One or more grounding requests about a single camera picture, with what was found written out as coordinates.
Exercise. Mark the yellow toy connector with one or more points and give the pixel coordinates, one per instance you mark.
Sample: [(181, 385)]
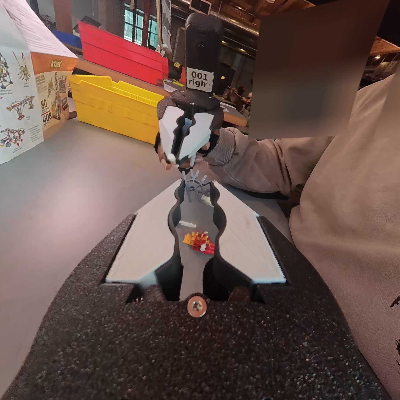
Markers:
[(187, 239)]

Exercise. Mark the yellow plastic bin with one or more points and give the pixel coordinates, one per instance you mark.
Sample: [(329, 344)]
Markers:
[(118, 109)]

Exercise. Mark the poster on stand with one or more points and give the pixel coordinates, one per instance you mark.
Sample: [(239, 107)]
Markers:
[(164, 22)]

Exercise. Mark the paned window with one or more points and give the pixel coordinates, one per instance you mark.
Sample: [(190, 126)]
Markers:
[(137, 28)]

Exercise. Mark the person's right forearm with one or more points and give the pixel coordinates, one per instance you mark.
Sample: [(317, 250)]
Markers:
[(265, 162)]

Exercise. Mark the folded instruction sheet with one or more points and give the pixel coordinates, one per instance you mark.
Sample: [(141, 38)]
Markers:
[(15, 93)]

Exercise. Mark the red toy connector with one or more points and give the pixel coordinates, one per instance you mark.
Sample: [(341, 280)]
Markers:
[(209, 247), (197, 240)]

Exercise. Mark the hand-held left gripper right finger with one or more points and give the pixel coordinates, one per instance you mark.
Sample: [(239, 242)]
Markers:
[(247, 247)]

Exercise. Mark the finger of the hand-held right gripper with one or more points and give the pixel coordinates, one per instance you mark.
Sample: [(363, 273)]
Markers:
[(168, 125), (201, 128)]

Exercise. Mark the black bag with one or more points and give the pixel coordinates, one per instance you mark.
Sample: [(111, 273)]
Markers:
[(175, 70)]

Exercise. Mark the red plastic bin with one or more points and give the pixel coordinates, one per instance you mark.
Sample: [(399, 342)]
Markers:
[(118, 53)]

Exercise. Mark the blue plastic bin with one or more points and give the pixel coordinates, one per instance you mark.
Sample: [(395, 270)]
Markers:
[(67, 39)]

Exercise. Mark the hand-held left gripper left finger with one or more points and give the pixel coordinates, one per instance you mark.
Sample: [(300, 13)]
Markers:
[(143, 247)]

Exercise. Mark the person's right hand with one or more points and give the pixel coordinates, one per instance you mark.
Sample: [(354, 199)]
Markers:
[(162, 156)]

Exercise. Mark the grey toy connector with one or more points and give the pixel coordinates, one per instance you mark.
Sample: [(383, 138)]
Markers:
[(195, 184)]

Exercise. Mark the person's beige sweater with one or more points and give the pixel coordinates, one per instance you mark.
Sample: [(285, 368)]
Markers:
[(350, 218)]

